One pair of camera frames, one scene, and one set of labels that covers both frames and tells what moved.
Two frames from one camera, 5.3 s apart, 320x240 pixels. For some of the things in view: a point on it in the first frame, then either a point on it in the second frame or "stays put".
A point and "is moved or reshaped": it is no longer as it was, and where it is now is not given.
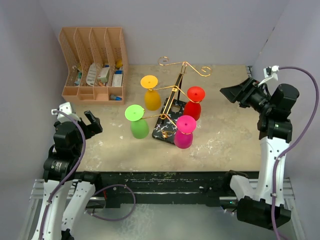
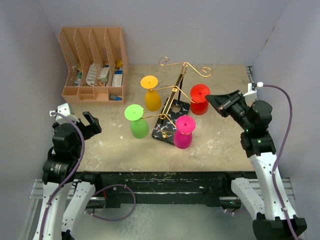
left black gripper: x=91 y=129 stays put
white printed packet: x=91 y=77 stays put
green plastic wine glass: x=139 y=127 stays put
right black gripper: x=243 y=92 to x=223 y=102
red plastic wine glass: x=196 y=93 is moved or reshaped
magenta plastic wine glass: x=183 y=136 stays put
